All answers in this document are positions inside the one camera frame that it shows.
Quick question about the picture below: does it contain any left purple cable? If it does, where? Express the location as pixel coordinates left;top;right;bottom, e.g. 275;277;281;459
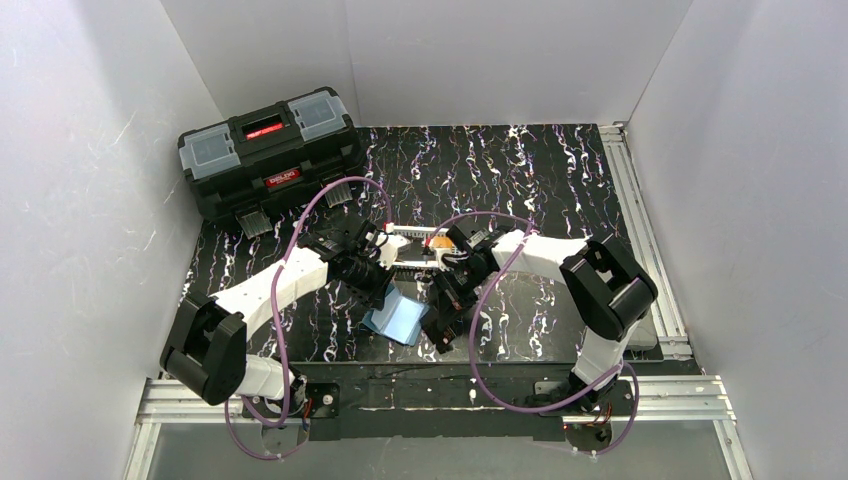
223;176;394;462

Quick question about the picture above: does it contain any blue leather card holder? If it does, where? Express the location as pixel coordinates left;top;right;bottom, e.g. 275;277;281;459
362;285;429;346

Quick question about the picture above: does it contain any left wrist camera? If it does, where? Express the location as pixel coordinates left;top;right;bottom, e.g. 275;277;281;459
376;222;411;269

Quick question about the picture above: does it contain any white plastic basket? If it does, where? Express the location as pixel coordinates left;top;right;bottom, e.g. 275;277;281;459
393;224;460;270

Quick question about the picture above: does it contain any black VIP card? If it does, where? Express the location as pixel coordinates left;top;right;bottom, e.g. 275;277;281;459
420;305;464;354

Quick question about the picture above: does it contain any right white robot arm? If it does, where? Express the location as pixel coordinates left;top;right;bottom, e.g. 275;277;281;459
420;218;658;414

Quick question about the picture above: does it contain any black red toolbox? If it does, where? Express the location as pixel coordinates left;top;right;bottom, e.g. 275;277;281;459
177;86;366;237

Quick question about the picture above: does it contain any aluminium frame rail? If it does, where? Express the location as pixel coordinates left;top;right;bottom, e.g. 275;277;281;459
124;122;752;479

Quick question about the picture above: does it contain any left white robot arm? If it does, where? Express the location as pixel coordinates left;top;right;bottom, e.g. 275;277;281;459
160;220;410;406

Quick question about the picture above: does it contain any orange credit card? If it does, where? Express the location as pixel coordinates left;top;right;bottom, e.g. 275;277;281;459
427;236;455;256

